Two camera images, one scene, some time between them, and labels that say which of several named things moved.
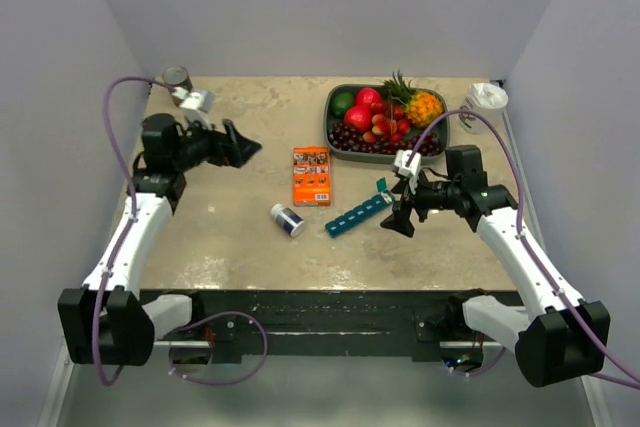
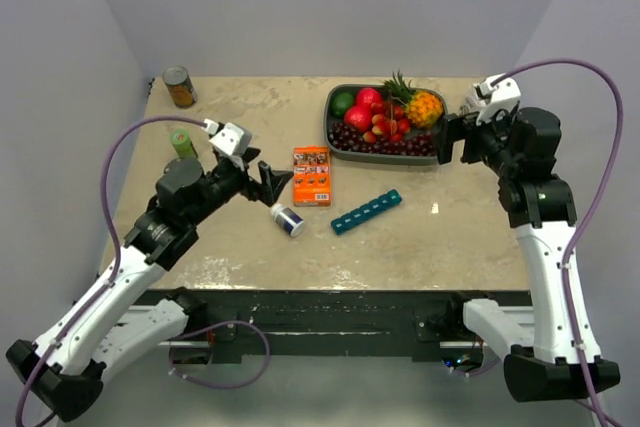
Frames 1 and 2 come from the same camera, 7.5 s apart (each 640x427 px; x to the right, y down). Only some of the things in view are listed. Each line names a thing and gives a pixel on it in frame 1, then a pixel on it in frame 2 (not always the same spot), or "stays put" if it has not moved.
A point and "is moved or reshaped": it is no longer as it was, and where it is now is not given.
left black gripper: [230, 149] → [273, 181]
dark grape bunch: [341, 138] stays put
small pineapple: [421, 107] stays put
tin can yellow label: [178, 77] stays put
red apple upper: [367, 96] stays put
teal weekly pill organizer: [384, 200] is moved or reshaped
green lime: [340, 103] stays put
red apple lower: [359, 117] stays put
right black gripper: [399, 219] → [457, 127]
